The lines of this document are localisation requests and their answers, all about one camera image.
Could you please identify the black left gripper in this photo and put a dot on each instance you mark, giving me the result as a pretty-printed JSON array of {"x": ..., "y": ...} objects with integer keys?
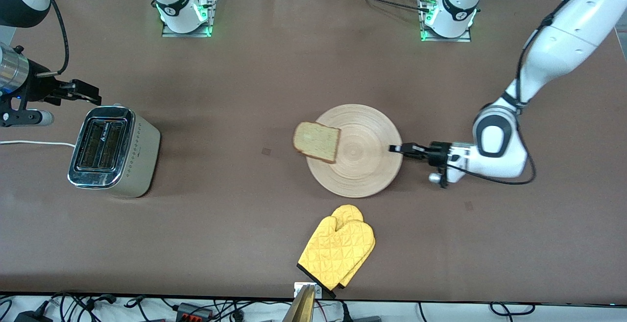
[{"x": 437, "y": 151}]

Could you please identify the slice of bread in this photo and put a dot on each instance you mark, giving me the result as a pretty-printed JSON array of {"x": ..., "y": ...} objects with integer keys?
[{"x": 316, "y": 140}]

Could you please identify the black power adapter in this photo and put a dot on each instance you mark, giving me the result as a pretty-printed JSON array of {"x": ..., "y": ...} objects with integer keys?
[{"x": 32, "y": 317}]

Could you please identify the round wooden plate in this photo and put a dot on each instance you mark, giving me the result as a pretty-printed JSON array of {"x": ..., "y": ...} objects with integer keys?
[{"x": 362, "y": 160}]

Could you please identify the white metal clamp bracket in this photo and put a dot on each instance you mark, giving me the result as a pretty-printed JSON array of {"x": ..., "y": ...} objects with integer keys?
[{"x": 318, "y": 290}]

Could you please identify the silver two-slot toaster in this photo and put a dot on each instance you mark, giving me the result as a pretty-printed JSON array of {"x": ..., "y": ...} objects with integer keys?
[{"x": 137, "y": 155}]

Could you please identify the yellow quilted oven mitt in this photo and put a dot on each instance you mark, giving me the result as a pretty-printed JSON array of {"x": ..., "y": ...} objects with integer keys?
[
  {"x": 349, "y": 211},
  {"x": 333, "y": 253}
]

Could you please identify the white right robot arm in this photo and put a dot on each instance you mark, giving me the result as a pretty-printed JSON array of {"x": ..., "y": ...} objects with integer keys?
[{"x": 176, "y": 13}]

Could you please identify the aluminium right arm base plate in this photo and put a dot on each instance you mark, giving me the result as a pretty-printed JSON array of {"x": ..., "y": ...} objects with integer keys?
[{"x": 186, "y": 34}]

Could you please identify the red and black connector block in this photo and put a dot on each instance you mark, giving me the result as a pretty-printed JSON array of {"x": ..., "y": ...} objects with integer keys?
[{"x": 193, "y": 311}]

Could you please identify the gold camera mount bar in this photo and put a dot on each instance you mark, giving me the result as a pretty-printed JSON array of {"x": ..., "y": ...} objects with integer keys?
[{"x": 301, "y": 307}]

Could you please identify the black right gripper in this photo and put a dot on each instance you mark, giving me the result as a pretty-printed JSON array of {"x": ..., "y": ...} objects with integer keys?
[{"x": 38, "y": 89}]

